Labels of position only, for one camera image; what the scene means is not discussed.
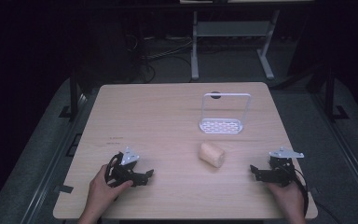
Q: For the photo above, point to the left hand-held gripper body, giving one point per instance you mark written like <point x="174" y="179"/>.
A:
<point x="121" y="169"/>

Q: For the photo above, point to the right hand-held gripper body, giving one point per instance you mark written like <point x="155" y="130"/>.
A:
<point x="282" y="171"/>

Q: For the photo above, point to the beige bread roll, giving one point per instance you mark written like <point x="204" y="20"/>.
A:
<point x="212" y="155"/>

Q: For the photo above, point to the person's left hand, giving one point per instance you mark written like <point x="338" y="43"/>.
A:
<point x="105" y="189"/>

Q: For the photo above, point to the person's right hand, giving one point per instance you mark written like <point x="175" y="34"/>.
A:
<point x="287" y="199"/>

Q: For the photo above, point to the grey tape strip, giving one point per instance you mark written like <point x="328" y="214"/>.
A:
<point x="63" y="188"/>

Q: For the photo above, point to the black table grommet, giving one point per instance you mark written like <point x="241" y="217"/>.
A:
<point x="215" y="95"/>

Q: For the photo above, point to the white metal stand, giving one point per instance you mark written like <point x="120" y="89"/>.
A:
<point x="230" y="29"/>

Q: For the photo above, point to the black metal post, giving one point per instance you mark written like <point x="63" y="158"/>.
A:
<point x="73" y="96"/>

